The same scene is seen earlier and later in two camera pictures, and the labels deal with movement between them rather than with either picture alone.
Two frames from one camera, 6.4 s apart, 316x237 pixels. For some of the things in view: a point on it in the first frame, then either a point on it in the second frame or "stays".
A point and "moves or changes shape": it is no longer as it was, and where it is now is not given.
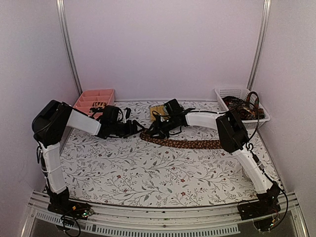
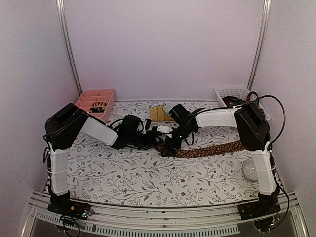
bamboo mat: x=158 y=110 stays
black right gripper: x=156 y=124 to x=170 y=141
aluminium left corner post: x=62 y=23 stays
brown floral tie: x=190 y=144 moves or changes shape
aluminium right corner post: x=259 y=46 stays
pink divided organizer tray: x=87 y=98 stays
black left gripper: x=130 y=132 to x=150 y=141
